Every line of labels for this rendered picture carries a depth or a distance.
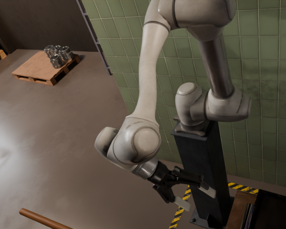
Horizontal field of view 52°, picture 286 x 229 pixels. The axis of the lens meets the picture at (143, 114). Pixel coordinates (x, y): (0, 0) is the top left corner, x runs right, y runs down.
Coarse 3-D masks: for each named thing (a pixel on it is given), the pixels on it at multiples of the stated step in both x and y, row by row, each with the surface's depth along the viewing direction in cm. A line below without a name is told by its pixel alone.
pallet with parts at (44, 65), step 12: (48, 48) 505; (60, 48) 487; (36, 60) 515; (48, 60) 501; (60, 60) 466; (72, 60) 480; (12, 72) 507; (24, 72) 494; (36, 72) 481; (48, 72) 469; (60, 72) 465; (48, 84) 463
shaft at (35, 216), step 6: (24, 210) 133; (30, 216) 130; (36, 216) 129; (42, 216) 129; (42, 222) 126; (48, 222) 125; (54, 222) 124; (54, 228) 123; (60, 228) 121; (66, 228) 120
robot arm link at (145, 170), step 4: (156, 156) 98; (152, 160) 95; (156, 160) 96; (140, 164) 93; (144, 164) 94; (148, 164) 94; (152, 164) 94; (156, 164) 95; (136, 168) 94; (140, 168) 94; (144, 168) 94; (148, 168) 94; (152, 168) 94; (132, 172) 96; (136, 172) 95; (140, 172) 94; (144, 172) 94; (148, 172) 94; (152, 172) 94; (140, 176) 96; (144, 176) 95; (148, 176) 95
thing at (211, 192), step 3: (201, 189) 96; (204, 189) 96; (210, 189) 97; (213, 189) 98; (204, 192) 96; (207, 192) 96; (210, 192) 97; (213, 192) 97; (210, 195) 96; (213, 195) 96; (213, 198) 97
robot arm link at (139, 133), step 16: (144, 32) 108; (160, 32) 106; (144, 48) 106; (160, 48) 107; (144, 64) 100; (144, 80) 92; (144, 96) 86; (144, 112) 83; (128, 128) 78; (144, 128) 75; (128, 144) 75; (144, 144) 74; (160, 144) 77; (128, 160) 80; (144, 160) 77
